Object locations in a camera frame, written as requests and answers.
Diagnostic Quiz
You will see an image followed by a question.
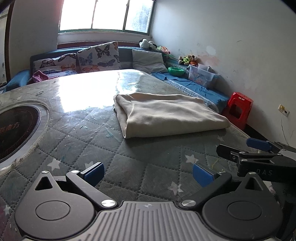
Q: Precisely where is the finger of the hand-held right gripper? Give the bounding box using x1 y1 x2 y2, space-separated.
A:
246 138 282 151
216 144 285 163

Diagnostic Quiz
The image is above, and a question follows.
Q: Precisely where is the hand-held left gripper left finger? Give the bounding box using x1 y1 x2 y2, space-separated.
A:
35 162 119 208

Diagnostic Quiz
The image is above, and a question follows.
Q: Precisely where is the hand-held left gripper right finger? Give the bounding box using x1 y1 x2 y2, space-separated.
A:
179 163 264 208

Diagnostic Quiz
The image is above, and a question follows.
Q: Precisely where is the cream garment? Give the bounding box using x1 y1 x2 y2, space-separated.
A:
113 92 231 139

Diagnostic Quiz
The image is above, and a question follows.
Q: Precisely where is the red plastic stool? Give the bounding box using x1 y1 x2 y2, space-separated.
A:
221 92 254 130

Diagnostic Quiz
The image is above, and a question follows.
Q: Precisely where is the blue patterned sofa cover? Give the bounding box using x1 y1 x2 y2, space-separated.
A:
150 71 230 114

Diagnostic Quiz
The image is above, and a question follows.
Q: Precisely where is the large clear plastic storage box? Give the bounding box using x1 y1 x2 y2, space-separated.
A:
188 65 219 89

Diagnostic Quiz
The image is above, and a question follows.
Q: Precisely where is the round black induction cooker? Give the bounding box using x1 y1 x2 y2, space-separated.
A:
0 98 50 177

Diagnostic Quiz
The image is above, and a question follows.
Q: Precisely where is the green bowl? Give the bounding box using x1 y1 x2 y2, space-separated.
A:
168 67 186 76

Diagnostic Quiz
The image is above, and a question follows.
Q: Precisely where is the pink cloth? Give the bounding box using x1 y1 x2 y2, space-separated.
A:
27 70 49 84

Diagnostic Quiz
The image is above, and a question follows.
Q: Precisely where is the long butterfly print pillow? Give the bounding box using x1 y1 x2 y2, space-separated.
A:
32 53 79 78

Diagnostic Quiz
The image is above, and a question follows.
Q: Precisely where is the square butterfly print pillow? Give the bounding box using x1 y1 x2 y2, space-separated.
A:
76 41 121 74

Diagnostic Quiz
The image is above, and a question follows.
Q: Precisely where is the grey pillow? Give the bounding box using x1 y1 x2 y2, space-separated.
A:
132 49 168 74

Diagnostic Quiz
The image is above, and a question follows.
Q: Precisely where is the blue sofa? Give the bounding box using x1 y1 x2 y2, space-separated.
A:
5 45 230 114

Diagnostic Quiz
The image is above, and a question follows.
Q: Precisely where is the panda plush toy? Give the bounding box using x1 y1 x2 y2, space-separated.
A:
139 39 158 50

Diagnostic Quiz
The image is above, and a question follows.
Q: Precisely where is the window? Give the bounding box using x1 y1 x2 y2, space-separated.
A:
58 0 155 33

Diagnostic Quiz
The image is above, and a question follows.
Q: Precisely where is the white cable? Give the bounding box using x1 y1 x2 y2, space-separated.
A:
280 113 292 145

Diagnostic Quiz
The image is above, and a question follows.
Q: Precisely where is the white wall socket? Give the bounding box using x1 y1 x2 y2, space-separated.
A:
278 104 290 117

